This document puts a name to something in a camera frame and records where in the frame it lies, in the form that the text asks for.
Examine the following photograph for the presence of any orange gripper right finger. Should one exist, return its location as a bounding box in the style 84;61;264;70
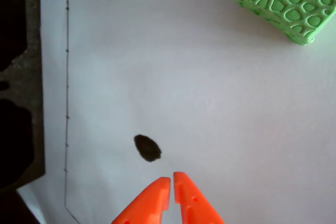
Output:
173;171;226;224

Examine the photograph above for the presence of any black plastic tray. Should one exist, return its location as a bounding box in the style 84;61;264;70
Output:
0;0;47;224

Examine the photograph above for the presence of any black dot mark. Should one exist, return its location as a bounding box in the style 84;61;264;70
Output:
133;134;163;162

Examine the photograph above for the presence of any white paper sheet drawn rectangle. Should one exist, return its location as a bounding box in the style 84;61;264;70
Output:
15;0;336;224

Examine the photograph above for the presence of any green textured foam block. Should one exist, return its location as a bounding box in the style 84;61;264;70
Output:
212;0;336;46

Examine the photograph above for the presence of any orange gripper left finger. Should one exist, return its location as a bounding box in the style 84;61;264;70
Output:
111;176;172;224

